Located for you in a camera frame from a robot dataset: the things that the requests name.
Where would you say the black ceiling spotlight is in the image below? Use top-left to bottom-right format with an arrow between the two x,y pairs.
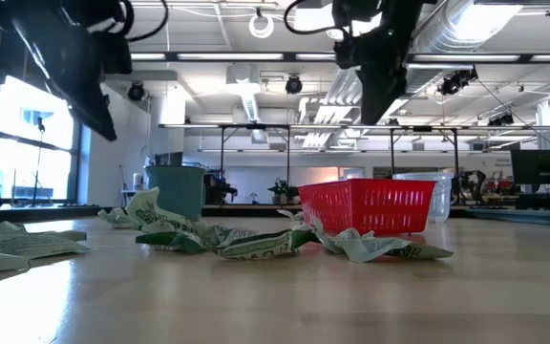
486,111 -> 516,128
435,66 -> 479,97
285,74 -> 304,96
127,81 -> 147,102

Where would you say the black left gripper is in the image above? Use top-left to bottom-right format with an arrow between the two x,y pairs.
0,0 -> 134,142

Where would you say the background black rig frame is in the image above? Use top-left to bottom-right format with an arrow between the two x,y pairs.
158,122 -> 550,188

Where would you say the long ceiling light bar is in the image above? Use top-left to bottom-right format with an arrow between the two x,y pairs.
129,51 -> 550,64

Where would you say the silver ventilation duct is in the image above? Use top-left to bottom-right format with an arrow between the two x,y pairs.
389,0 -> 527,97

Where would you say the black monitor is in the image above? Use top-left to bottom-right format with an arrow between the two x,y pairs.
510,148 -> 550,186

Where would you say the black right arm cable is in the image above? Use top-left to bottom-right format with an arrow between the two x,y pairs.
283,0 -> 352,38

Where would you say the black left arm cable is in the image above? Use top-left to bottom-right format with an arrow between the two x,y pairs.
120,0 -> 170,43

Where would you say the clear plastic cup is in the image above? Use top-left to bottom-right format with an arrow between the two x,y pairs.
391,171 -> 455,225

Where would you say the black tripod stand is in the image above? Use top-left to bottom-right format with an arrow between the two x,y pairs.
30,116 -> 50,207

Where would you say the white coiled cable ring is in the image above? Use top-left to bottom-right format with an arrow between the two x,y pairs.
247,12 -> 276,40

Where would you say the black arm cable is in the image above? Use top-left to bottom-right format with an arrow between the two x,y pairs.
120,0 -> 170,43
283,0 -> 352,38

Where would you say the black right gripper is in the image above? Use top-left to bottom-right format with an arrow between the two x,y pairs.
331,0 -> 427,126

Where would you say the teal green mug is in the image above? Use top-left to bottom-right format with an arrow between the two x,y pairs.
144,164 -> 207,223

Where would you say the red plastic basket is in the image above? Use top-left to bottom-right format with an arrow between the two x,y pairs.
297,178 -> 437,237

